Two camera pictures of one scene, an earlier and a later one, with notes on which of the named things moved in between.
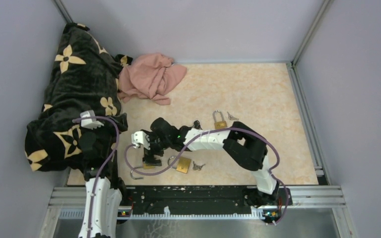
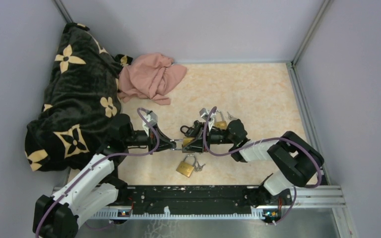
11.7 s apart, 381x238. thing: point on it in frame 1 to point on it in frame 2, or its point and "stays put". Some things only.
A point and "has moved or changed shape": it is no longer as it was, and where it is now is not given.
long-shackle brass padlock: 220,124 stays put
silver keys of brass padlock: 231,117 stays put
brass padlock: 145,166 has moved or changed shape
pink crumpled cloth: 150,76 stays put
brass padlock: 183,164 has moved or changed shape
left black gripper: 121,119 to 165,146
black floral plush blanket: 84,78 stays put
